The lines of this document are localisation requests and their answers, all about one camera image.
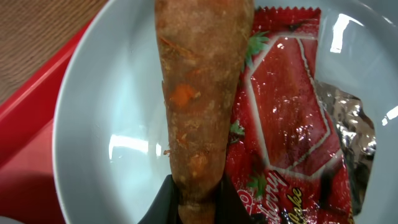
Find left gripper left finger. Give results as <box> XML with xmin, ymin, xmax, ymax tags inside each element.
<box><xmin>138</xmin><ymin>174</ymin><xmax>180</xmax><ymax>224</ymax></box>

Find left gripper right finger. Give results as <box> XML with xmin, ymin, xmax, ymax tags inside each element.
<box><xmin>215</xmin><ymin>174</ymin><xmax>267</xmax><ymax>224</ymax></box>

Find light blue plate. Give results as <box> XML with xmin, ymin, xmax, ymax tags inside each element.
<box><xmin>53</xmin><ymin>0</ymin><xmax>397</xmax><ymax>223</ymax></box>

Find red snack wrapper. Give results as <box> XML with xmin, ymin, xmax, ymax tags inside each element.
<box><xmin>225</xmin><ymin>7</ymin><xmax>376</xmax><ymax>223</ymax></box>

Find carrot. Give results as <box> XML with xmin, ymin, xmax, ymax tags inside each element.
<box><xmin>155</xmin><ymin>0</ymin><xmax>254</xmax><ymax>223</ymax></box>

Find red serving tray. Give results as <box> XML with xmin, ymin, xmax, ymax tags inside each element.
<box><xmin>1</xmin><ymin>29</ymin><xmax>85</xmax><ymax>223</ymax></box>

